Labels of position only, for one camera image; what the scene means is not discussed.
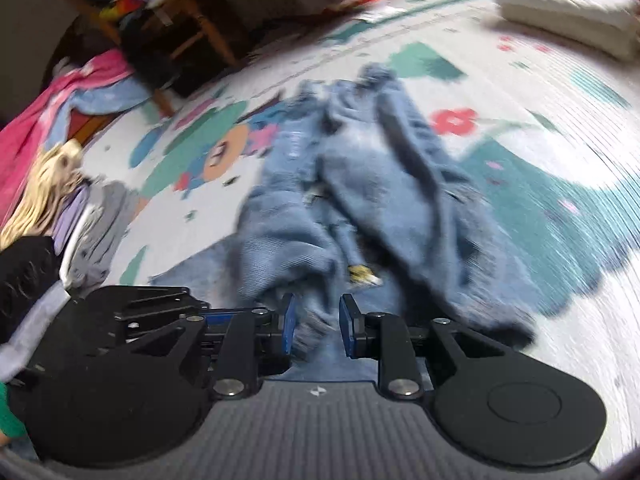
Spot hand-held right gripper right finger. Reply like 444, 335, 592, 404
339, 294, 531, 402

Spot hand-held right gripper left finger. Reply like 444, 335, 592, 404
117, 292, 297, 402

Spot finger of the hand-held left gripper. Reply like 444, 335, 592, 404
75, 285, 237, 342

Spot blue jeans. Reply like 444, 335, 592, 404
150, 62, 538, 381

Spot grey cloth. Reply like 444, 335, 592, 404
64, 180, 140, 290

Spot purple cloth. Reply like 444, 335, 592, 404
51, 185, 95, 257

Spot lavender cloth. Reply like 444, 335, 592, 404
0, 284, 72, 382

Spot black cloth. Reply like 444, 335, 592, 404
0, 236, 64, 343

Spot cream cloth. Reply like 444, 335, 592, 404
0, 139, 90, 252

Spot green cloth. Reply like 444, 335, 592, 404
0, 381, 27, 440

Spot light blue cloth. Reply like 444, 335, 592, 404
50, 77, 152, 142

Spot pink cloth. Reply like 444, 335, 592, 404
0, 50, 132, 221

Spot wooden chair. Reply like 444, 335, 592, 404
57, 0, 240, 117

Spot multicoloured cloth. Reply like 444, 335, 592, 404
99, 0, 152, 24

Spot white folded blanket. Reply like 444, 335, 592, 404
487, 0, 640, 61

